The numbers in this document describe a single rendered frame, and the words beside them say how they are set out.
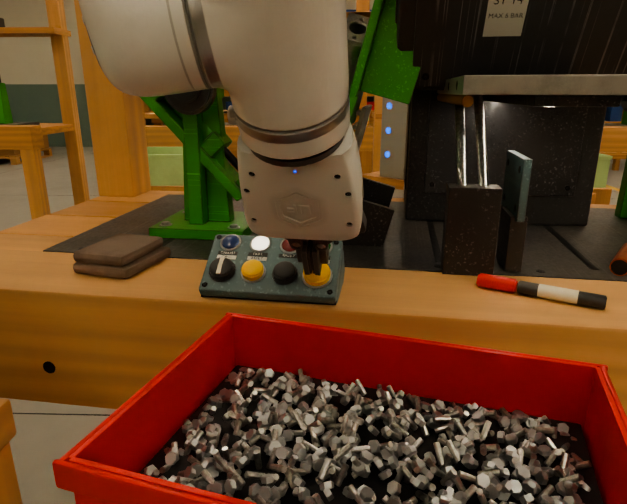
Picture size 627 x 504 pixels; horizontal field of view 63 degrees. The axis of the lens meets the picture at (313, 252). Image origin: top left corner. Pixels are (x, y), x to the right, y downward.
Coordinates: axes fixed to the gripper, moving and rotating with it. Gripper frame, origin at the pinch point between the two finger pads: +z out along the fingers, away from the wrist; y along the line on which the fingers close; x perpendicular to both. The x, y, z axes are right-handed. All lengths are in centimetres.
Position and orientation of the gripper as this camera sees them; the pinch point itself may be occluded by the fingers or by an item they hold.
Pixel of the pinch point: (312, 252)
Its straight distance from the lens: 51.0
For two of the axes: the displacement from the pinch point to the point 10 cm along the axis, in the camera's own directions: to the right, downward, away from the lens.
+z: 0.9, 6.1, 7.9
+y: 9.9, 0.5, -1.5
